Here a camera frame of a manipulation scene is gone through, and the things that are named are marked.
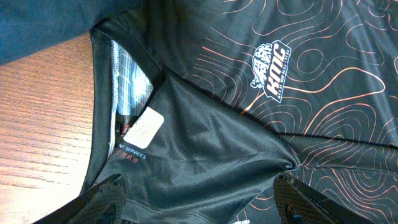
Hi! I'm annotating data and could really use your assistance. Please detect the folded navy blue shirt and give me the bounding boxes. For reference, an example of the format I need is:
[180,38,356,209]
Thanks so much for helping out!
[1,0,142,65]

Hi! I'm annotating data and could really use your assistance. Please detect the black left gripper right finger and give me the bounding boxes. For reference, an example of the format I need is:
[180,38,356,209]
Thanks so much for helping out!
[273,174,371,224]

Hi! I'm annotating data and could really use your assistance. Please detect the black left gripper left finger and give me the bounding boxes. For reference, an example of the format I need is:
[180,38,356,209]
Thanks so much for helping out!
[35,174,126,224]

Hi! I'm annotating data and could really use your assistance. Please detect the black orange patterned jersey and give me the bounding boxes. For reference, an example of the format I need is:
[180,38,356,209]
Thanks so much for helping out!
[83,0,397,223]

